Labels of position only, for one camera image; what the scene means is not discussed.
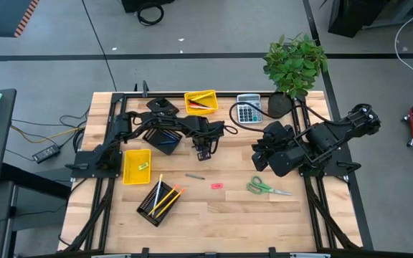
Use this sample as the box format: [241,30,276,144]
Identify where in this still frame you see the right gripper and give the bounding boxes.
[250,120,298,173]

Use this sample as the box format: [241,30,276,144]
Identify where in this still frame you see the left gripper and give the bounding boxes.
[189,119,227,163]

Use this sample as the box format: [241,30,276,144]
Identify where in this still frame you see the yellow pencil with eraser cap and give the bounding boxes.
[148,183,181,217]
[154,187,187,220]

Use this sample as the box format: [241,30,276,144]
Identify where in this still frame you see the white pencil with yellow cap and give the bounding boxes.
[151,173,164,216]

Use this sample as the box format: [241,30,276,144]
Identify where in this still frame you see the grey desk calculator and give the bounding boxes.
[236,92,264,125]

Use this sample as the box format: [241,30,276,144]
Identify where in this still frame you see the black plastic bin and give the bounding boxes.
[136,182,181,228]
[141,125,184,156]

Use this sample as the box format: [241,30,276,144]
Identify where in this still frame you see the yellow plastic bin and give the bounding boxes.
[122,148,153,186]
[184,89,219,117]

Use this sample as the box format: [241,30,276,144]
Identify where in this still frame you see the black tape dispenser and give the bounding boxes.
[145,96,180,116]

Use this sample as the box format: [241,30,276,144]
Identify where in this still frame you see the potted green plant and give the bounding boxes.
[262,32,330,120]

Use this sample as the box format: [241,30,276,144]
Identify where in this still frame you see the black power adapter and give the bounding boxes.
[31,143,62,165]

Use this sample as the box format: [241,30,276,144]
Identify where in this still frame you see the black cabinet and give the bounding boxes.
[327,0,413,39]

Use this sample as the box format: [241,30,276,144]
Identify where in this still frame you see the black equipment case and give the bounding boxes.
[120,0,176,14]

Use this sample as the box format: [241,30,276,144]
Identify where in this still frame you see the black mat with orange edge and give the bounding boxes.
[0,0,41,39]

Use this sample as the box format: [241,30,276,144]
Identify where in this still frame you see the green handled scissors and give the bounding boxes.
[245,174,294,197]

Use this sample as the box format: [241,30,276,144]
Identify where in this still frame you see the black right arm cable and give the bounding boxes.
[228,100,333,135]

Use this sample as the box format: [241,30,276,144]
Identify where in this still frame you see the black table frame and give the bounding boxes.
[56,90,375,258]

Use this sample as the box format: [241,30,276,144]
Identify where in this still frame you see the black cable coil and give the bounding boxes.
[136,1,166,27]

